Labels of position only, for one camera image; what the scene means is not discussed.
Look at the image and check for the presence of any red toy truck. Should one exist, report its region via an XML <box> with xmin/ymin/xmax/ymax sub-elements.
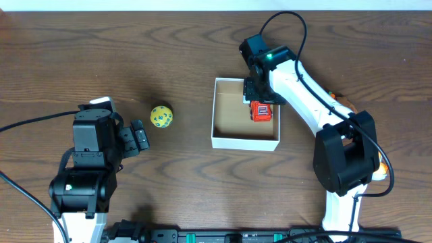
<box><xmin>249</xmin><ymin>101</ymin><xmax>273</xmax><ymax>122</ymax></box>

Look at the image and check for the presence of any yellow patterned ball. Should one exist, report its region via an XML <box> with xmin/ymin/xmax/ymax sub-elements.
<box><xmin>150</xmin><ymin>105</ymin><xmax>173</xmax><ymax>128</ymax></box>

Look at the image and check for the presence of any brown plush toy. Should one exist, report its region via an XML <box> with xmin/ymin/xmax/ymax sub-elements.
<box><xmin>329</xmin><ymin>91</ymin><xmax>358</xmax><ymax>113</ymax></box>

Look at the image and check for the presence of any orange rubber duck toy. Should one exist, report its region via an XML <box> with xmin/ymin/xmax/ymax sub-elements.
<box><xmin>372</xmin><ymin>153</ymin><xmax>388</xmax><ymax>181</ymax></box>

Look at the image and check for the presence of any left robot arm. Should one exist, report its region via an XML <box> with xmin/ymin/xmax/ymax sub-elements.
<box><xmin>49</xmin><ymin>108</ymin><xmax>149</xmax><ymax>242</ymax></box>

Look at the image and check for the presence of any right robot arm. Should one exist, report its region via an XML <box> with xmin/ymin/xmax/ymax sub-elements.
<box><xmin>239</xmin><ymin>34</ymin><xmax>379</xmax><ymax>232</ymax></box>

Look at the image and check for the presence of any white cardboard box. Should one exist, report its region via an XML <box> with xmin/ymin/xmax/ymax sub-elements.
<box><xmin>211</xmin><ymin>78</ymin><xmax>280</xmax><ymax>151</ymax></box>

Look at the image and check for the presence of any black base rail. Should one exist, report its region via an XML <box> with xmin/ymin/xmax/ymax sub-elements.
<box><xmin>101</xmin><ymin>221</ymin><xmax>402</xmax><ymax>243</ymax></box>

